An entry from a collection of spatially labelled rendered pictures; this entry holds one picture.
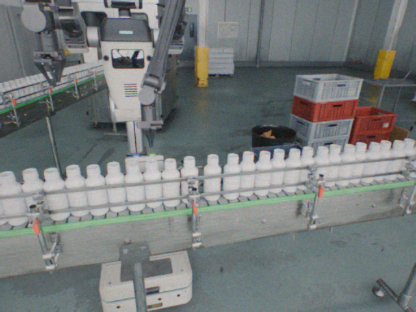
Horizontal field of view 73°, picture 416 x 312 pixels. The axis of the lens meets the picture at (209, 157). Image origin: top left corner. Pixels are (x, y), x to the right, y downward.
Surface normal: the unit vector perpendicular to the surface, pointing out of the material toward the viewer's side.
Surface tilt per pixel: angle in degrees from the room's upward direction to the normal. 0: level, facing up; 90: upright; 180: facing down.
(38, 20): 90
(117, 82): 90
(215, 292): 0
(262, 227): 90
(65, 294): 0
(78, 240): 90
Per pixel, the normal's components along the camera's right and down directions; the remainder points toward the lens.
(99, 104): -0.07, 0.41
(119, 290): 0.15, -0.57
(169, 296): 0.25, 0.41
